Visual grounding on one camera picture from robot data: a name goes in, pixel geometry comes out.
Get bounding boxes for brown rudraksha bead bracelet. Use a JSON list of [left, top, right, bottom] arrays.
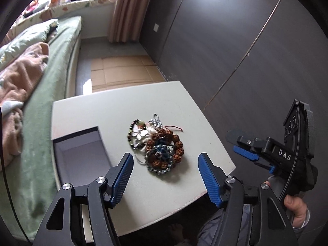
[[145, 128, 185, 170]]

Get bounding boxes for blue knitted flower bracelet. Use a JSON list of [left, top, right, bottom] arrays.
[[145, 139, 178, 176]]

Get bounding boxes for silver chain keychain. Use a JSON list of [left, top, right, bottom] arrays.
[[148, 113, 163, 129]]

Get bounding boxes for dark green bead bracelet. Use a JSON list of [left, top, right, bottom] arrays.
[[127, 118, 147, 151]]

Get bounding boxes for dark jewelry box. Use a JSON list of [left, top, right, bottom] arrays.
[[52, 127, 111, 187]]

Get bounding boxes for person's right hand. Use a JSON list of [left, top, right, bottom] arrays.
[[265, 177, 311, 230]]

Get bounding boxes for person's grey trousers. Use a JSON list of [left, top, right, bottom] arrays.
[[197, 204, 251, 246]]

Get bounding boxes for green bed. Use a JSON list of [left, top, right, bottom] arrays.
[[1, 16, 82, 243]]

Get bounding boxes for white table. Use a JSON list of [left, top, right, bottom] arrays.
[[50, 80, 236, 237]]

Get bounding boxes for white shell ornament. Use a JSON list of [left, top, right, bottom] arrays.
[[138, 126, 159, 149]]

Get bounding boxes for dark wardrobe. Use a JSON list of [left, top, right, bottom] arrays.
[[140, 0, 327, 245]]

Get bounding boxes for white butterfly hair clip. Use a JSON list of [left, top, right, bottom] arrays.
[[131, 129, 148, 147]]

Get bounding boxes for flattened cardboard sheets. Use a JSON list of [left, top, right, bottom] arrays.
[[91, 55, 165, 92]]

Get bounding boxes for pink fleece blanket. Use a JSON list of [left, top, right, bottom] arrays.
[[1, 42, 49, 166]]

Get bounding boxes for pink curtain right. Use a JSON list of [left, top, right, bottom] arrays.
[[108, 0, 150, 43]]

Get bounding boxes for light green duvet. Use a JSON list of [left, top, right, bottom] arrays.
[[1, 18, 59, 67]]

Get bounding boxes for floral window seat cushion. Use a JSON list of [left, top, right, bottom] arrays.
[[14, 0, 116, 26]]

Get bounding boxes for red string bracelet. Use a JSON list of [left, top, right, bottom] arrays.
[[163, 124, 184, 132]]

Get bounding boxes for white wall socket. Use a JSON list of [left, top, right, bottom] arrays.
[[153, 23, 159, 32]]

